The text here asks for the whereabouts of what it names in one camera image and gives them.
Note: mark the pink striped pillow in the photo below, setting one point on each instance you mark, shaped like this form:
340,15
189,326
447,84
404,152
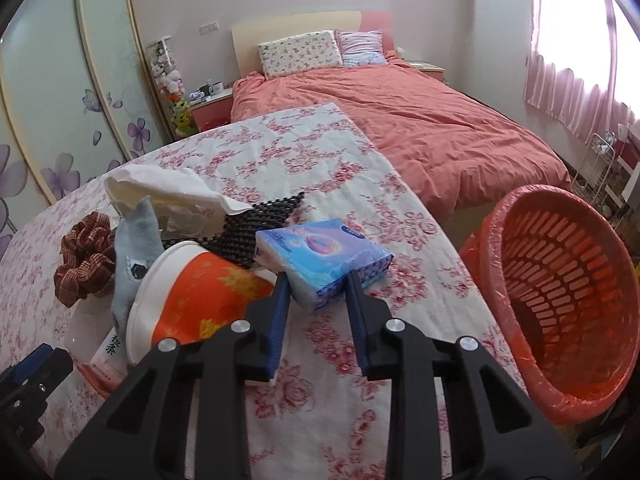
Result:
362,47

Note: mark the wardrobe with purple flowers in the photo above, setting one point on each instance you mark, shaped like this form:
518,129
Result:
50,85

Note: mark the pink curtain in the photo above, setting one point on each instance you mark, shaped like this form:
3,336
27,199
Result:
575,90

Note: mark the white tissue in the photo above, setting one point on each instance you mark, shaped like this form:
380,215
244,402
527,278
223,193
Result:
160,185

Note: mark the white red labelled packet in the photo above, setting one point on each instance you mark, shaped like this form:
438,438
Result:
107,360

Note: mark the clear tube of plush toys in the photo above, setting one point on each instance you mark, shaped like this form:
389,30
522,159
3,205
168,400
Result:
170,75

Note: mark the red plastic basket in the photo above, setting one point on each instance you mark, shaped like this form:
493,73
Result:
550,280

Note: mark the pink nightstand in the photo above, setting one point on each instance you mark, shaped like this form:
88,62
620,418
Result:
425,69
210,110

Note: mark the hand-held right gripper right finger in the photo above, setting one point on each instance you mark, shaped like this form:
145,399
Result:
356,320

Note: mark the blue tissue packet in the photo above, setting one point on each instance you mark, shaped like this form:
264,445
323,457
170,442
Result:
320,255

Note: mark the floral print pillow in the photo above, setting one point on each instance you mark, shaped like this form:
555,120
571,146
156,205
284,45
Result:
300,55

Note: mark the floral tablecloth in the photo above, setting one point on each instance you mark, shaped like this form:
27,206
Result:
300,160

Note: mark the black mesh mat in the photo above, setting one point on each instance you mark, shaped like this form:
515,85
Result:
260,220

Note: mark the white mug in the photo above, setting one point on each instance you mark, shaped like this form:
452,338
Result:
216,89

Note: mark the bed with coral duvet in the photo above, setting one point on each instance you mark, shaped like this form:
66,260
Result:
425,125

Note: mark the light blue sock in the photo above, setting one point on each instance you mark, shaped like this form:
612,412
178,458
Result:
132,245

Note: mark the orange instant noodle cup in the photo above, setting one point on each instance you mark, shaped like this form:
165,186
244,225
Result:
200,300

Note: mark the brown checked scrunchie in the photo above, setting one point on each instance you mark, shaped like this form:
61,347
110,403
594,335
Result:
85,260

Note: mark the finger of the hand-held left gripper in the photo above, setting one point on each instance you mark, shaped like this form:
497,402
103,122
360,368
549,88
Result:
47,367
20,410

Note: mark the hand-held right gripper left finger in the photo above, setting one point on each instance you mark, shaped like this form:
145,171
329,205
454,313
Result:
278,320

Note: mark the white wall socket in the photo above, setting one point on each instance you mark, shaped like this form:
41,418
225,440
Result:
209,28

